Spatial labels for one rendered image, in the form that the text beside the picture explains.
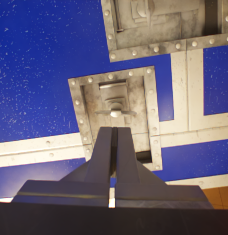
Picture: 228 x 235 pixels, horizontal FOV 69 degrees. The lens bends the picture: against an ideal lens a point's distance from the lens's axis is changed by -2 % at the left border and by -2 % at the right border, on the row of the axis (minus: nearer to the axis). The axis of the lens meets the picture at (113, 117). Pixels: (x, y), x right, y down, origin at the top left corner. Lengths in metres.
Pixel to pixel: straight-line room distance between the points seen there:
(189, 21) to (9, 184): 0.41
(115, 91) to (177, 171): 0.17
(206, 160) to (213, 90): 0.12
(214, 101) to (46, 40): 0.26
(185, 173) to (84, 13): 0.30
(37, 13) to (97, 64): 0.10
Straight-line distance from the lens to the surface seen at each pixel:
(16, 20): 0.30
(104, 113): 0.24
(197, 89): 0.28
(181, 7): 0.28
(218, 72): 0.29
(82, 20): 0.26
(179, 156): 0.31
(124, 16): 0.27
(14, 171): 0.36
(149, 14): 0.24
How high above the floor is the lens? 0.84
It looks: 17 degrees up
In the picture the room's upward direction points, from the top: 171 degrees clockwise
